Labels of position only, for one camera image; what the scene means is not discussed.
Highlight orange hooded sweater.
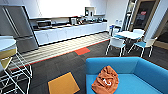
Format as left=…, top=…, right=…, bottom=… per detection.
left=91, top=65, right=120, bottom=94

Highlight white floor cabinets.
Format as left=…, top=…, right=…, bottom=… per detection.
left=33, top=22, right=109, bottom=47

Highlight grey countertop appliance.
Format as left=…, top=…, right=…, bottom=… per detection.
left=69, top=17, right=79, bottom=26

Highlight blue grey waste bins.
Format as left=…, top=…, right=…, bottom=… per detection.
left=108, top=23, right=122, bottom=37

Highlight white square table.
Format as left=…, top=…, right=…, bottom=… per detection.
left=114, top=30, right=145, bottom=41

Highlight black countertop appliance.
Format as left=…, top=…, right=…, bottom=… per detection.
left=35, top=19, right=53, bottom=30

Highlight white chair blue seat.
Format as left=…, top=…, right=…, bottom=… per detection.
left=127, top=36, right=158, bottom=59

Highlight blue sofa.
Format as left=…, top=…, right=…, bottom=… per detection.
left=84, top=56, right=168, bottom=94

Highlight steel refrigerator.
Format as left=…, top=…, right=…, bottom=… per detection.
left=0, top=4, right=41, bottom=55

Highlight wood framed glass door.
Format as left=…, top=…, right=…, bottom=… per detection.
left=127, top=0, right=158, bottom=33

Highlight round white table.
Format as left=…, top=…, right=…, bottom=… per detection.
left=0, top=36, right=18, bottom=53

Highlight white wall dispenser dark front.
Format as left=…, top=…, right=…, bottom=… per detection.
left=84, top=6, right=96, bottom=18

